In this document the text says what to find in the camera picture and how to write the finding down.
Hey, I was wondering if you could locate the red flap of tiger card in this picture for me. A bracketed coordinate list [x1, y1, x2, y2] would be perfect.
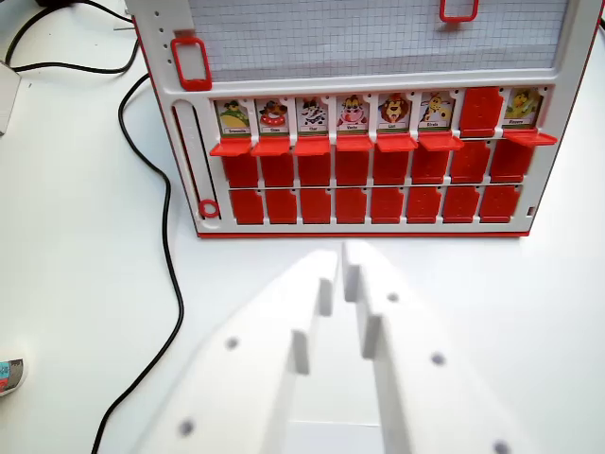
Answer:
[458, 86, 504, 139]

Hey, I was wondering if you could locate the red and white game board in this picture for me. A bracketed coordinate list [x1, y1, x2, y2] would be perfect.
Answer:
[126, 0, 605, 240]

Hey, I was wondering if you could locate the white cylinder with printed label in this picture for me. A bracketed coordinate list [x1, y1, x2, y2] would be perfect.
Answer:
[0, 352, 29, 399]

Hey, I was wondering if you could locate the white box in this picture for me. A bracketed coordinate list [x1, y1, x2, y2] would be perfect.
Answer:
[0, 61, 22, 138]

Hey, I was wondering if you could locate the long black cable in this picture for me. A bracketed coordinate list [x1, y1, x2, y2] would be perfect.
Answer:
[90, 73, 185, 454]

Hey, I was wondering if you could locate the looped black cable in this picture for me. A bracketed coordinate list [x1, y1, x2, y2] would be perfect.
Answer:
[3, 4, 142, 75]

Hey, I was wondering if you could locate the thin black cable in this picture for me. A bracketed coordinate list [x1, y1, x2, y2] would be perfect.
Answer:
[70, 0, 134, 24]

